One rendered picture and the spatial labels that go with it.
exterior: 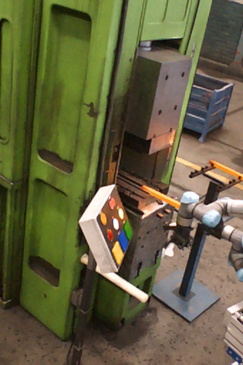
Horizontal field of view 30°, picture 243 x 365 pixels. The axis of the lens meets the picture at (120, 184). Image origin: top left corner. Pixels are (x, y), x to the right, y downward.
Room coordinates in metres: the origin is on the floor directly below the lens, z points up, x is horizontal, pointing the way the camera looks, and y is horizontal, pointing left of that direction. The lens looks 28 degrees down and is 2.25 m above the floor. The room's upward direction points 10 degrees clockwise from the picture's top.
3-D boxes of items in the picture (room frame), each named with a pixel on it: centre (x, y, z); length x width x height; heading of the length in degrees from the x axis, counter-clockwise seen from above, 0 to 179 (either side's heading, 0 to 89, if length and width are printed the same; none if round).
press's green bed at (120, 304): (2.49, -0.02, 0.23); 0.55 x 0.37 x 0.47; 56
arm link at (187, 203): (1.84, -0.32, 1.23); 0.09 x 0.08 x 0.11; 50
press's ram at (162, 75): (2.47, -0.02, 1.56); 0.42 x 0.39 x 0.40; 56
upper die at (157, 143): (2.43, 0.00, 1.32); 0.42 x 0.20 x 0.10; 56
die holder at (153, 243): (2.49, -0.02, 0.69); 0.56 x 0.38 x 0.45; 56
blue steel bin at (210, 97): (6.51, -0.66, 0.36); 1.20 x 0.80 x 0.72; 63
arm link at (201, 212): (1.79, -0.41, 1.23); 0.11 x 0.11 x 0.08; 50
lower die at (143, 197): (2.43, 0.00, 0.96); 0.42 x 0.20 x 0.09; 56
